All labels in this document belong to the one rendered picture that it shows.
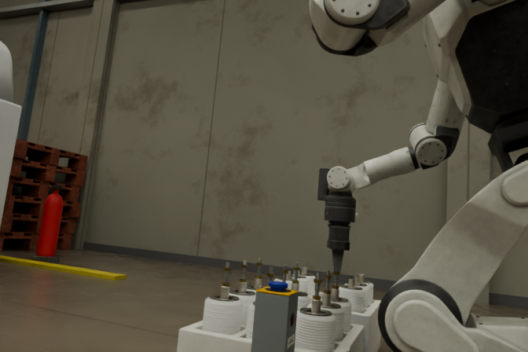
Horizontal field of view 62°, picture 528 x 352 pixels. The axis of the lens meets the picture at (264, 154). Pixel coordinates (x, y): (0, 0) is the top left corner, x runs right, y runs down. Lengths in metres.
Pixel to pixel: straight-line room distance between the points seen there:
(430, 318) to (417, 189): 3.11
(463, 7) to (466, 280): 0.48
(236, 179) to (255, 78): 1.03
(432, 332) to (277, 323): 0.28
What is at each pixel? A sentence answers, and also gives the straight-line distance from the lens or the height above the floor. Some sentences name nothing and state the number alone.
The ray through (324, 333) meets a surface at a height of 0.22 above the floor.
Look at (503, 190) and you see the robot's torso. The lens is 0.85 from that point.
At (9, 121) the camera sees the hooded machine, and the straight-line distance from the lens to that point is 3.57.
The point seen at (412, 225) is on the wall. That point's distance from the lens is 3.89.
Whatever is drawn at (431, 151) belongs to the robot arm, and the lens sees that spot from 1.24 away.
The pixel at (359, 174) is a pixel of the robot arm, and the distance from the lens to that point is 1.35.
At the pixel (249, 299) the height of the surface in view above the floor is 0.24.
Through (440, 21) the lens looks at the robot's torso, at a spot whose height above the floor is 0.84.
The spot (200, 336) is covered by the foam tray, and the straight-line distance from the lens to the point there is 1.13.
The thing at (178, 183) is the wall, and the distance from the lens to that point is 4.65.
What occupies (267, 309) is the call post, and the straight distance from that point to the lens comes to 0.91.
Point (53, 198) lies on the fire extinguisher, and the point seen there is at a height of 0.50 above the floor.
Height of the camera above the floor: 0.44
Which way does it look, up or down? 9 degrees up
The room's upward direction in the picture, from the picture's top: 5 degrees clockwise
